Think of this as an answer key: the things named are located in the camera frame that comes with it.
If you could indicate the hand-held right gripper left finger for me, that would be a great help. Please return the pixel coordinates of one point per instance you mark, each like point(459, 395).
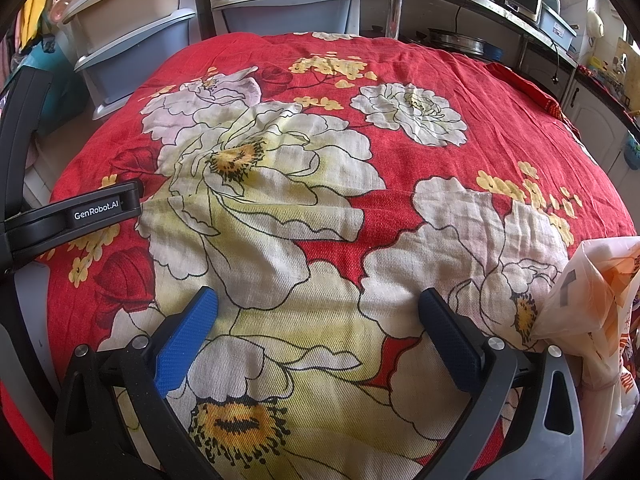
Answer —
point(187, 340)

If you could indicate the white round appliance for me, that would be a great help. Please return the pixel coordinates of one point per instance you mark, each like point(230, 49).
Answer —
point(594, 24)

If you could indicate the grey blue plastic drawer unit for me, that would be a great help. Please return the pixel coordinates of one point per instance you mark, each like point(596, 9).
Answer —
point(285, 15)

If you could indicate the metal kitchen shelf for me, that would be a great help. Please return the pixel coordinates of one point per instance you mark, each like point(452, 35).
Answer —
point(525, 27)

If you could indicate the teal hanging basket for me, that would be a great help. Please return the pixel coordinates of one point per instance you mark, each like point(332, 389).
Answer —
point(632, 152)

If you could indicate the white kitchen cabinets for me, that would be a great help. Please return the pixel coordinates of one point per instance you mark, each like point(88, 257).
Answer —
point(595, 110)

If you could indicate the beige blue plastic drawer unit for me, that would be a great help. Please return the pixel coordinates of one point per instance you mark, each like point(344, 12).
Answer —
point(135, 45)

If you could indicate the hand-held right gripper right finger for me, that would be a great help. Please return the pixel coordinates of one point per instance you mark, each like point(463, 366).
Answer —
point(445, 340)

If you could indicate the red floral blanket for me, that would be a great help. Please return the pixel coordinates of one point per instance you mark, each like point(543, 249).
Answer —
point(320, 160)

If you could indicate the yellow hanging cloth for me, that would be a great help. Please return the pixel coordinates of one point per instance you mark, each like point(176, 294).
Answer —
point(30, 15)

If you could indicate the orange white plastic bag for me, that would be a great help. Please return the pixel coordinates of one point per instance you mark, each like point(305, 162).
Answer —
point(600, 300)

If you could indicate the blue storage box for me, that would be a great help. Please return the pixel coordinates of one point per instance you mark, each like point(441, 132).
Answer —
point(555, 22)

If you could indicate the teal plastic tub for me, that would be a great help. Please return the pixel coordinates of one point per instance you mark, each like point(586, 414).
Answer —
point(55, 85)

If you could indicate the black kitchen countertop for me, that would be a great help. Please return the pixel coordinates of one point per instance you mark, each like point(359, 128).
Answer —
point(610, 102)

